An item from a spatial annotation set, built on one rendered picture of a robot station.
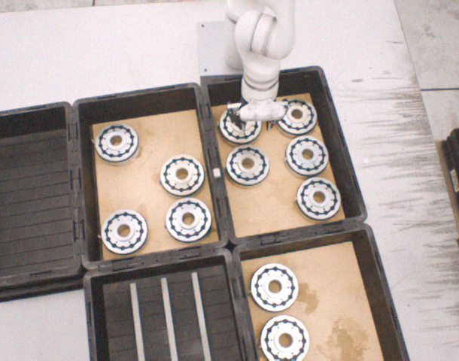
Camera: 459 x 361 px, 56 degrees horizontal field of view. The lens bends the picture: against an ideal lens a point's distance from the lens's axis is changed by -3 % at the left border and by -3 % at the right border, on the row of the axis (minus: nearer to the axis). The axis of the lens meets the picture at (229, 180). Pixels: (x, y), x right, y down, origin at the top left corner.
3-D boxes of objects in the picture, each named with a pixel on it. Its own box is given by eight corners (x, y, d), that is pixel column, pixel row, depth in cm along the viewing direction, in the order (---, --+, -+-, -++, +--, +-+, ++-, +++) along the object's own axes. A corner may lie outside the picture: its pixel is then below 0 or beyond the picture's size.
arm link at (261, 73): (229, 80, 87) (271, 95, 86) (229, 26, 73) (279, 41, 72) (242, 55, 90) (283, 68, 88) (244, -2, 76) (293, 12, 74)
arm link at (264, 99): (240, 122, 89) (241, 106, 84) (236, 77, 94) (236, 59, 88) (284, 120, 90) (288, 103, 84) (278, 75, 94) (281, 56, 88)
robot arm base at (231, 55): (221, 43, 124) (223, -2, 108) (253, 41, 125) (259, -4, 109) (226, 71, 120) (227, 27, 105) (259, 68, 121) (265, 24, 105)
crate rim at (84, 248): (74, 104, 103) (71, 99, 101) (199, 86, 106) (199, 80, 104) (85, 273, 89) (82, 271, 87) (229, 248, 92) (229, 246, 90)
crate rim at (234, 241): (199, 86, 106) (199, 80, 104) (320, 70, 109) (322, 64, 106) (229, 248, 92) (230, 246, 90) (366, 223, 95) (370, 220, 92)
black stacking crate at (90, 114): (86, 124, 112) (72, 101, 101) (200, 107, 115) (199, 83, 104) (98, 279, 98) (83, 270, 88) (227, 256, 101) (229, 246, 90)
